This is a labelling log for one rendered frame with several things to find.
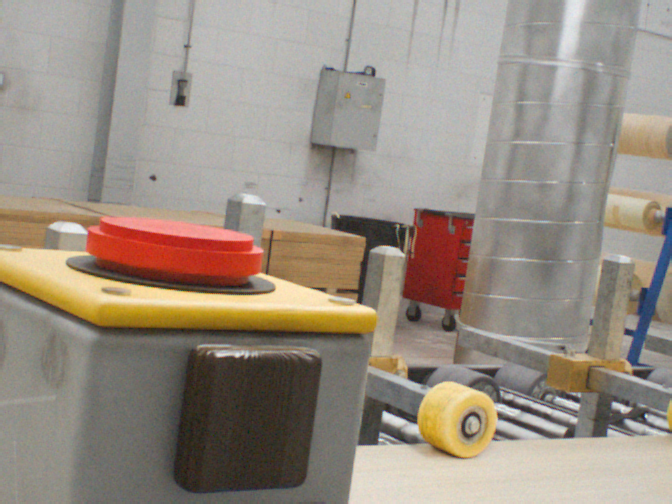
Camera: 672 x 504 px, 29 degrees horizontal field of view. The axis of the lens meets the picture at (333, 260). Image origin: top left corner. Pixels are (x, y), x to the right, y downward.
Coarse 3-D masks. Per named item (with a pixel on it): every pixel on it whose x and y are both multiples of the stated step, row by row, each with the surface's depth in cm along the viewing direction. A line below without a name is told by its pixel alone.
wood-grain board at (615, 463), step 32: (384, 448) 153; (416, 448) 155; (512, 448) 162; (544, 448) 165; (576, 448) 168; (608, 448) 170; (640, 448) 173; (352, 480) 137; (384, 480) 139; (416, 480) 141; (448, 480) 142; (480, 480) 144; (512, 480) 146; (544, 480) 149; (576, 480) 151; (608, 480) 153; (640, 480) 155
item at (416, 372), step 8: (408, 368) 247; (416, 368) 248; (424, 368) 249; (432, 368) 250; (472, 368) 256; (480, 368) 257; (488, 368) 259; (496, 368) 260; (632, 368) 284; (640, 368) 286; (648, 368) 287; (656, 368) 289; (408, 376) 247; (416, 376) 248; (424, 376) 249; (400, 440) 240
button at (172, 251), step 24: (96, 240) 29; (120, 240) 28; (144, 240) 28; (168, 240) 28; (192, 240) 28; (216, 240) 29; (240, 240) 29; (96, 264) 29; (120, 264) 29; (144, 264) 28; (168, 264) 28; (192, 264) 28; (216, 264) 28; (240, 264) 29
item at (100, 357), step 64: (0, 256) 30; (64, 256) 31; (0, 320) 29; (64, 320) 27; (128, 320) 26; (192, 320) 26; (256, 320) 27; (320, 320) 28; (0, 384) 29; (64, 384) 26; (128, 384) 26; (320, 384) 29; (0, 448) 29; (64, 448) 26; (128, 448) 26; (320, 448) 29
